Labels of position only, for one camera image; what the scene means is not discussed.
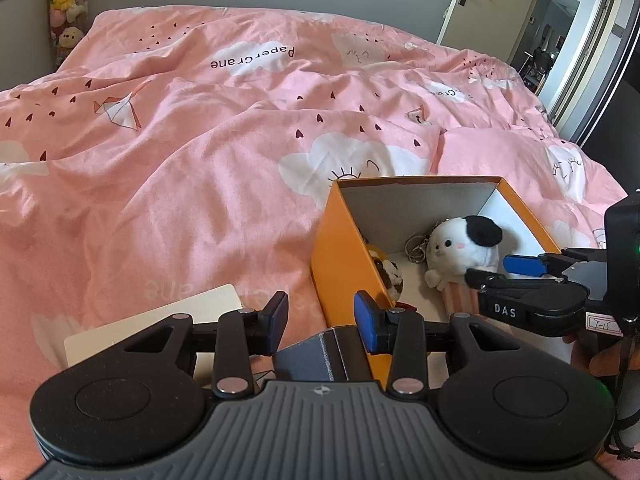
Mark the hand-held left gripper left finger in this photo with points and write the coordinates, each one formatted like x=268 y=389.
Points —
x=277 y=312

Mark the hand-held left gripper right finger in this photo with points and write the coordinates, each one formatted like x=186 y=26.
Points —
x=366 y=322

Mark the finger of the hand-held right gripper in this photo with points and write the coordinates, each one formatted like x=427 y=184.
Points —
x=522 y=265
x=530 y=307

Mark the grey-brown card box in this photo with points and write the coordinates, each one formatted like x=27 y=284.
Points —
x=310 y=355

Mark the orange cardboard box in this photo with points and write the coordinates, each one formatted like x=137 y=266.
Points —
x=335 y=240

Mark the person's right hand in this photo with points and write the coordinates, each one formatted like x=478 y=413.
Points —
x=597 y=360

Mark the small red item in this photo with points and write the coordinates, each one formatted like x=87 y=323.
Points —
x=407 y=306

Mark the pink printed duvet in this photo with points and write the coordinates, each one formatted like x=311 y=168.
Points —
x=200 y=160

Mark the dark chair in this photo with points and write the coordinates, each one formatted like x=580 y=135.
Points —
x=541 y=65

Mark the white glazed door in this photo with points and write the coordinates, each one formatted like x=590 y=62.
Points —
x=585 y=50

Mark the brown-eared plush toy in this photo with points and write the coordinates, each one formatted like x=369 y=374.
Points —
x=71 y=37

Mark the pink plush toy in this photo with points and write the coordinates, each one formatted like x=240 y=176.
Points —
x=65 y=17

